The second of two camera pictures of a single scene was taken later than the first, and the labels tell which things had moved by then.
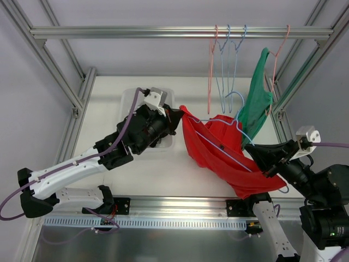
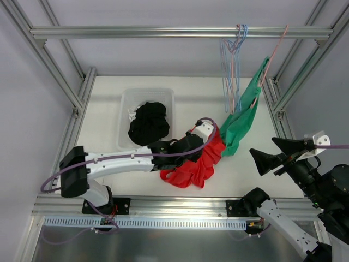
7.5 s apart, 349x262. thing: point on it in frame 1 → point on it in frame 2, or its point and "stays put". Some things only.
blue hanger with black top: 232,52 → 238,79
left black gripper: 169,120 → 194,141
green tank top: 256,102 → 233,127
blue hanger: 236,120 → 229,54
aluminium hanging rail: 181,33 stays put
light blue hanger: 218,71 → 229,59
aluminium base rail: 176,207 stays put
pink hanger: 211,52 → 228,57
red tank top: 215,144 → 196,174
